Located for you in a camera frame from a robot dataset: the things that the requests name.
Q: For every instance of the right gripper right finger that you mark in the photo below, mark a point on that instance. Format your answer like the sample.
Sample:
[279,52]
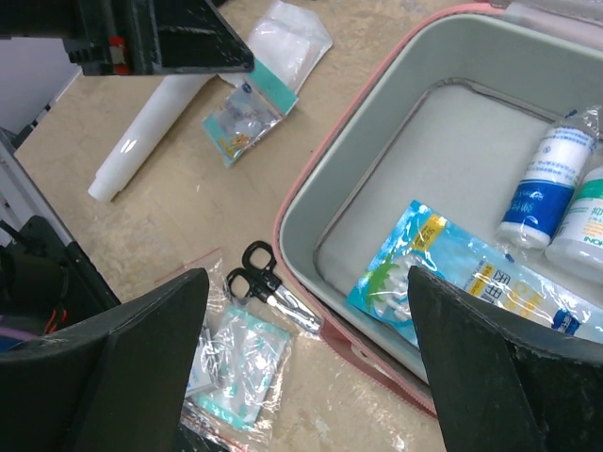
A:
[501,382]

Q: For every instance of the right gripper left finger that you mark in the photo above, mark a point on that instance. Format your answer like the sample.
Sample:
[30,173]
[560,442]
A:
[113,382]

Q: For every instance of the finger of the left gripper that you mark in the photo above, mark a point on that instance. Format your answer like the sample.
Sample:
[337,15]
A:
[133,37]

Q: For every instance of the white green bottle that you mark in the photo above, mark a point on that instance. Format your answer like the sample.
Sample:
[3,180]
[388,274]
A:
[577,245]

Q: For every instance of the teal topped zip bag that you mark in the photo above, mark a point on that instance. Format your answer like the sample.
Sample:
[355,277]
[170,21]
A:
[260,102]

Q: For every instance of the large blue packet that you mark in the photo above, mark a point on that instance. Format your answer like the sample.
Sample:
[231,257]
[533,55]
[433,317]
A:
[424,238]

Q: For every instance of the black handled scissors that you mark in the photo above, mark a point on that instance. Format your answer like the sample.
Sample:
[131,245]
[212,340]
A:
[265,285]

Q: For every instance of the white gauze packet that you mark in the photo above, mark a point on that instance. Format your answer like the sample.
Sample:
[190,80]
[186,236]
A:
[290,41]

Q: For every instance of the white blue small bottle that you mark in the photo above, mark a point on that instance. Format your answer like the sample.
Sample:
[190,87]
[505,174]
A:
[550,180]

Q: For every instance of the pink medicine kit case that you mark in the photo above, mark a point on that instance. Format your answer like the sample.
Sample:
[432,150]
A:
[449,119]

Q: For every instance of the blue white sachet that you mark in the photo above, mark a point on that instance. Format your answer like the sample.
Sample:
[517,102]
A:
[203,375]

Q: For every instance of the white tube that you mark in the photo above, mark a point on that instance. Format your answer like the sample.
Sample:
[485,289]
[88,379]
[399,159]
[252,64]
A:
[169,100]

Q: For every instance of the teal blister pack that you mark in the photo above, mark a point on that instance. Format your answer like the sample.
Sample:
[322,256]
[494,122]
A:
[251,352]

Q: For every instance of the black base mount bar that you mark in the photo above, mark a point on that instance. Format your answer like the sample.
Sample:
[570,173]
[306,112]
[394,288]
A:
[48,282]

